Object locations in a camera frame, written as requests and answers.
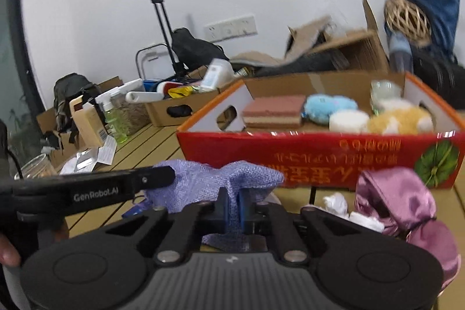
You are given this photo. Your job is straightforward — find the yellow plush toy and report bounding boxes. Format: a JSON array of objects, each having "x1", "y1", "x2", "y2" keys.
[{"x1": 367, "y1": 106, "x2": 435, "y2": 135}]

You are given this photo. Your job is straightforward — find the white paper leaflets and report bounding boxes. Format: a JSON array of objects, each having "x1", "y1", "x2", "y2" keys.
[{"x1": 59, "y1": 135, "x2": 117, "y2": 175}]

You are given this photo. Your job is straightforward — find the black trolley handle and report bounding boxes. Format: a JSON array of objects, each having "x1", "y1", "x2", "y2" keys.
[{"x1": 137, "y1": 0, "x2": 190, "y2": 79}]

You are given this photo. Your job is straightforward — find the blue plush toy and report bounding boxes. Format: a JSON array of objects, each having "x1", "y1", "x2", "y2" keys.
[{"x1": 303, "y1": 94, "x2": 359, "y2": 124}]

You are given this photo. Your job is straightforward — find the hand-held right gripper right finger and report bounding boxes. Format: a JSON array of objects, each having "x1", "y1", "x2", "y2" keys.
[{"x1": 238, "y1": 188, "x2": 367, "y2": 267}]

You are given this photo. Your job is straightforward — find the pink layered sponge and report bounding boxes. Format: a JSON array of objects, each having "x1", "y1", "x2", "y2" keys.
[{"x1": 241, "y1": 95, "x2": 308, "y2": 129}]

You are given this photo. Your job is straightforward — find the green spray bottle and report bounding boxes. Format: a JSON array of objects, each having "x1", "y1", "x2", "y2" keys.
[{"x1": 96, "y1": 92, "x2": 128, "y2": 144}]

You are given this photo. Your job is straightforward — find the large brown cardboard box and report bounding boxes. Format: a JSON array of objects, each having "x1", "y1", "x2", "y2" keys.
[{"x1": 286, "y1": 0, "x2": 392, "y2": 73}]

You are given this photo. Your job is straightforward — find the white bottle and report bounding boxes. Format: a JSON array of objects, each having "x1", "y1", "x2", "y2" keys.
[{"x1": 201, "y1": 58, "x2": 234, "y2": 92}]

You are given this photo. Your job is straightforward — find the beige carton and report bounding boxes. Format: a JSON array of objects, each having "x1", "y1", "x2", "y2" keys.
[{"x1": 69, "y1": 95, "x2": 110, "y2": 150}]

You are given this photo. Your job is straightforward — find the small cardboard box with hole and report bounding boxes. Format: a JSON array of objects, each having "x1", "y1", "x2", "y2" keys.
[{"x1": 144, "y1": 84, "x2": 237, "y2": 128}]

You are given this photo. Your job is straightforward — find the white wall socket strip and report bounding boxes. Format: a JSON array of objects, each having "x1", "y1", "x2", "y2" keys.
[{"x1": 203, "y1": 15, "x2": 258, "y2": 41}]

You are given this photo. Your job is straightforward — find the small white soft toy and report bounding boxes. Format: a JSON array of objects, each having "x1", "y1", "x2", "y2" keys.
[{"x1": 323, "y1": 191, "x2": 384, "y2": 231}]

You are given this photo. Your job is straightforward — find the dark grey backpack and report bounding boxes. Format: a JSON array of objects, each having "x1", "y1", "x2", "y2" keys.
[{"x1": 53, "y1": 73, "x2": 107, "y2": 133}]

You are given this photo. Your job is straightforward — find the clear food jar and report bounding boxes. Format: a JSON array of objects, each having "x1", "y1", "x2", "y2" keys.
[{"x1": 108, "y1": 79, "x2": 150, "y2": 135}]

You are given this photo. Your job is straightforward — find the glass door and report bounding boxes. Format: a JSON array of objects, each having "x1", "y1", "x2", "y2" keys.
[{"x1": 0, "y1": 0, "x2": 41, "y2": 165}]

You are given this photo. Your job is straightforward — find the glass jar with snacks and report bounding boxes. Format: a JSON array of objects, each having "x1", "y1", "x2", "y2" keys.
[{"x1": 14, "y1": 153, "x2": 58, "y2": 180}]

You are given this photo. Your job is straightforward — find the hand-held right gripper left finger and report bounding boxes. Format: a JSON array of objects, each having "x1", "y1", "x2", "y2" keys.
[{"x1": 105, "y1": 187, "x2": 232, "y2": 267}]

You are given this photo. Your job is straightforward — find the purple satin pouch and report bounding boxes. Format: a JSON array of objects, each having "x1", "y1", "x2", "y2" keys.
[{"x1": 355, "y1": 166, "x2": 461, "y2": 293}]

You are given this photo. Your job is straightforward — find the red cardboard box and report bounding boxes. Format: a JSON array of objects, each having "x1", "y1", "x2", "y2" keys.
[{"x1": 176, "y1": 72, "x2": 465, "y2": 191}]

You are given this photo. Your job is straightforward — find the person's left hand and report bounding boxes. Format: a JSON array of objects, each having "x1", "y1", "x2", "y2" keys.
[{"x1": 0, "y1": 235, "x2": 21, "y2": 267}]

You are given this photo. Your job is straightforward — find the black suitcase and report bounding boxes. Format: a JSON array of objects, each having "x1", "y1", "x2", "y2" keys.
[{"x1": 410, "y1": 48, "x2": 465, "y2": 101}]

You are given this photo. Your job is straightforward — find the purple knit cloth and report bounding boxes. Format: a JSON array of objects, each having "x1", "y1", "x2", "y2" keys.
[{"x1": 143, "y1": 159, "x2": 286, "y2": 250}]

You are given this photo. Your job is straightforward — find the blue cloth bag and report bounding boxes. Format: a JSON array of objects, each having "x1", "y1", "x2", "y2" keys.
[{"x1": 384, "y1": 0, "x2": 461, "y2": 53}]

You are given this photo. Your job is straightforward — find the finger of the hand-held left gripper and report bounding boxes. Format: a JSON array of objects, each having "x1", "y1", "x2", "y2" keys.
[{"x1": 124, "y1": 165, "x2": 176, "y2": 200}]

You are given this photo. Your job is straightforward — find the white plush toy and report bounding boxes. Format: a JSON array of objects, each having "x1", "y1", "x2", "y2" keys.
[{"x1": 375, "y1": 97, "x2": 414, "y2": 113}]

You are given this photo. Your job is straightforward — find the wicker ball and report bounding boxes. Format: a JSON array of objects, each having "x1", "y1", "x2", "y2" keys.
[{"x1": 384, "y1": 0, "x2": 432, "y2": 42}]

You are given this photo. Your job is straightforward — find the clear glass ball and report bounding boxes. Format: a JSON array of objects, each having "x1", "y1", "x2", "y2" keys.
[{"x1": 370, "y1": 79, "x2": 403, "y2": 102}]

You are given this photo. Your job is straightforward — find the white round sponge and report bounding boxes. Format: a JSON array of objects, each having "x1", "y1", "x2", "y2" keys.
[{"x1": 329, "y1": 110, "x2": 370, "y2": 132}]

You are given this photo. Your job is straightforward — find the black bag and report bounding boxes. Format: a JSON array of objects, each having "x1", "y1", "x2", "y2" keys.
[{"x1": 171, "y1": 27, "x2": 230, "y2": 70}]

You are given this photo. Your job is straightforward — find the grey blue bottle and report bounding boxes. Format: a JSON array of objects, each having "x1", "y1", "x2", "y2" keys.
[{"x1": 388, "y1": 32, "x2": 414, "y2": 73}]

